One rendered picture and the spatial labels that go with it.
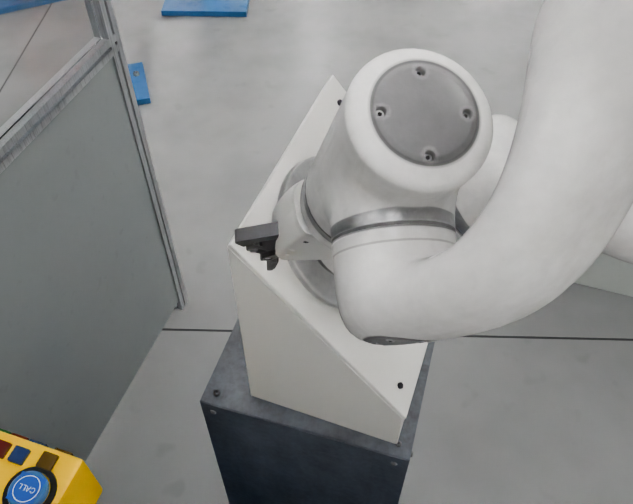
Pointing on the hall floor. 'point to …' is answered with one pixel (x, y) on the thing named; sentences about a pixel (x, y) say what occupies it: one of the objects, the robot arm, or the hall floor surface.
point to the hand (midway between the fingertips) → (316, 252)
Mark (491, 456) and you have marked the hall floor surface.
